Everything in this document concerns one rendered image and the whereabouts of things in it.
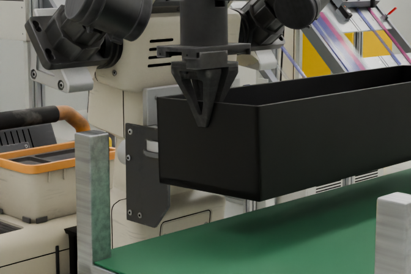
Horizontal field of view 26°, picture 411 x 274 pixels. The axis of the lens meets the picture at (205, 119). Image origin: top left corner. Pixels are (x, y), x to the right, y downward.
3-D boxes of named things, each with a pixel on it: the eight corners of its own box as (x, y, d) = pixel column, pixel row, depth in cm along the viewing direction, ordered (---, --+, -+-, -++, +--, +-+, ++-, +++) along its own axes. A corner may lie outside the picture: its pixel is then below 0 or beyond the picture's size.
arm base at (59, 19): (85, 19, 142) (22, 22, 134) (111, -11, 137) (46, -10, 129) (107, 64, 140) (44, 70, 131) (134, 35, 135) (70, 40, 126)
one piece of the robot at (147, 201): (106, 216, 147) (104, 86, 144) (221, 188, 167) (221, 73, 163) (173, 235, 136) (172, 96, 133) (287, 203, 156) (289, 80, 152)
